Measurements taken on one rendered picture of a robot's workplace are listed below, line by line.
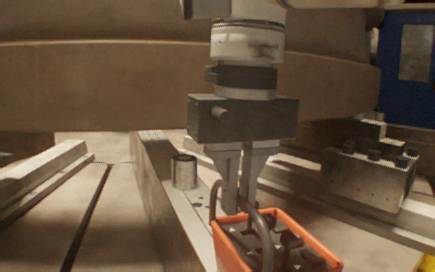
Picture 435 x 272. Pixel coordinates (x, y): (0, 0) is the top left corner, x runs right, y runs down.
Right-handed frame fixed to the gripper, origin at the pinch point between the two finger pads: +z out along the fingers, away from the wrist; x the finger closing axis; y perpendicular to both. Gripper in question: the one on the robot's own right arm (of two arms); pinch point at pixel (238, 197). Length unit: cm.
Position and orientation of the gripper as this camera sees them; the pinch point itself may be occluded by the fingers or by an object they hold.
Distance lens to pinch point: 39.4
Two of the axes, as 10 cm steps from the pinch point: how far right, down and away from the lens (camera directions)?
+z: -0.4, 9.7, 2.4
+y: 3.5, 2.4, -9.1
